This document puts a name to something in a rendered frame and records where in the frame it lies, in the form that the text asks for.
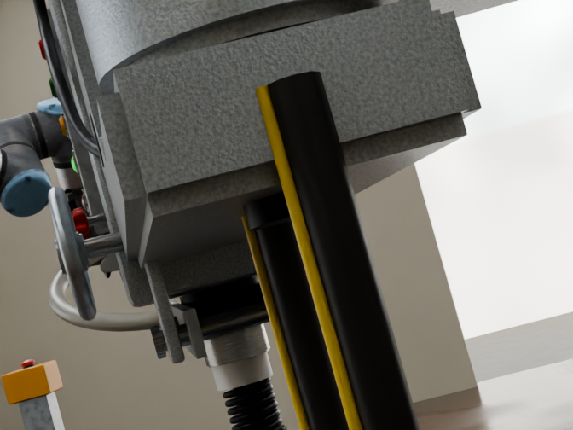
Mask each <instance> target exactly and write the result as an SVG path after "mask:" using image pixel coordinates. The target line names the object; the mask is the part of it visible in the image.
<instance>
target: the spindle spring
mask: <svg viewBox="0 0 573 430"><path fill-rule="evenodd" d="M270 381H271V378H270V377H269V378H266V379H264V380H261V381H258V382H255V383H253V384H251V385H249V386H244V387H242V388H239V389H236V390H230V391H227V392H224V393H223V398H225V399H226V398H231V399H229V400H227V401H226V402H225V405H226V407H233V408H230V409H228V411H227V413H228V415H234V416H233V417H231V418H230V419H229V422H230V423H231V424H236V425H233V427H232V430H249V429H252V428H254V427H259V426H261V425H263V424H265V423H268V422H270V421H271V423H270V424H268V425H266V426H264V427H260V428H258V429H255V430H274V429H276V428H277V427H279V426H280V425H281V423H282V418H280V417H279V415H280V411H279V410H278V409H277V408H276V407H277V406H278V403H277V401H275V400H274V399H275V393H274V392H271V391H272V390H273V385H271V384H270ZM260 387H262V389H261V390H259V391H256V392H253V393H251V394H248V395H246V396H243V397H240V398H234V397H237V396H240V395H242V394H245V393H248V392H252V391H254V390H257V389H258V388H260ZM263 396H264V398H262V399H260V400H258V401H256V402H253V403H250V404H246V405H243V406H240V407H238V408H237V406H236V405H240V404H244V403H247V402H250V401H252V400H255V399H257V398H261V397H263ZM266 404H267V406H265V407H263V408H262V409H259V410H255V411H253V412H250V413H247V414H244V415H238V414H241V413H244V412H247V411H250V410H254V409H256V408H259V407H261V406H263V405H266ZM234 406H235V407H234ZM268 413H269V415H267V416H265V417H263V418H260V419H258V420H255V421H251V422H248V423H245V424H242V422H244V421H250V420H252V419H255V418H258V417H259V416H262V415H266V414H268Z"/></svg>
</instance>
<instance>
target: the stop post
mask: <svg viewBox="0 0 573 430"><path fill-rule="evenodd" d="M1 378H2V382H3V388H4V391H5V394H6V398H7V401H8V404H16V403H18V405H19V408H20V413H21V417H22V421H23V424H24V428H25V430H65V428H64V425H63V422H62V419H61V413H60V409H59V406H58V403H57V399H56V396H55V391H57V390H60V389H62V387H63V385H62V382H61V376H60V373H59V370H58V366H57V362H56V361H55V360H52V361H48V362H46V363H40V364H37V365H34V364H30V365H27V366H24V367H23V369H18V370H16V371H13V372H10V373H7V374H5V375H2V377H1Z"/></svg>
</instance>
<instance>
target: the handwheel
mask: <svg viewBox="0 0 573 430"><path fill-rule="evenodd" d="M48 200H49V208H50V212H51V217H52V220H53V224H54V227H55V233H56V240H55V249H56V252H57V256H58V259H59V262H60V266H61V270H62V273H63V274H66V275H67V278H68V281H69V284H70V288H71V290H72V296H73V298H74V301H75V304H76V306H77V309H78V313H79V315H80V316H81V317H82V318H83V319H84V320H86V321H90V320H92V319H94V318H95V316H96V303H95V299H94V295H93V292H92V288H91V285H90V279H89V275H88V271H87V270H89V267H90V261H89V259H95V258H99V257H101V256H105V255H108V254H112V253H117V252H121V251H124V245H123V242H122V238H121V235H120V232H119V231H117V232H113V233H110V234H107V235H101V236H97V237H94V238H91V239H88V240H84V238H83V236H82V234H79V233H78V232H77V231H76V227H75V223H74V221H73V218H72V213H71V209H70V206H69V204H68V201H67V196H66V194H65V191H64V190H63V189H62V188H59V187H54V188H52V189H51V190H50V191H49V194H48Z"/></svg>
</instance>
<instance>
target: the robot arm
mask: <svg viewBox="0 0 573 430"><path fill-rule="evenodd" d="M36 109H37V111H35V112H31V113H25V114H22V115H19V116H16V117H13V118H9V119H4V120H1V121H0V202H1V203H2V206H3V208H4V209H5V210H6V211H7V212H8V213H10V214H11V215H14V216H16V217H29V216H32V215H34V214H36V213H38V212H40V211H42V210H43V209H44V208H45V207H46V206H47V205H48V203H49V200H48V194H49V191H50V190H51V189H52V185H51V182H50V177H49V174H48V173H47V172H46V171H45V170H44V168H43V165H42V163H41V161H40V160H43V159H46V158H49V157H51V159H52V161H53V164H54V167H55V172H56V176H57V178H58V182H59V185H60V187H61V188H63V189H65V190H64V191H65V194H66V196H67V201H68V204H69V206H70V209H71V213H72V212H73V209H77V208H80V207H82V209H83V208H84V207H83V205H82V196H83V191H82V190H83V188H84V186H83V183H82V180H81V177H78V173H77V172H75V171H74V170H73V168H72V151H73V147H72V142H71V138H70V139H68V137H67V136H66V137H65V135H64V136H63V133H62V130H61V124H60V121H59V118H60V116H62V115H61V113H62V112H63V110H62V107H61V103H60V102H59V101H58V99H57V98H50V99H48V100H44V101H41V102H39V103H38V104H37V106H36ZM84 213H85V214H86V216H87V217H89V214H88V212H87V211H86V210H85V209H84ZM107 234H110V231H109V232H106V233H102V234H97V233H96V230H95V228H94V225H93V226H90V235H91V236H90V239H91V238H94V237H97V236H101V235H107ZM96 265H100V268H101V271H102V272H104V274H105V276H106V278H109V277H110V275H111V272H113V271H118V270H119V274H120V276H121V272H120V268H119V263H118V260H117V257H116V253H112V254H108V255H106V256H105V258H103V259H100V260H99V261H97V262H95V263H94V264H93V265H91V266H96ZM121 278H122V276H121Z"/></svg>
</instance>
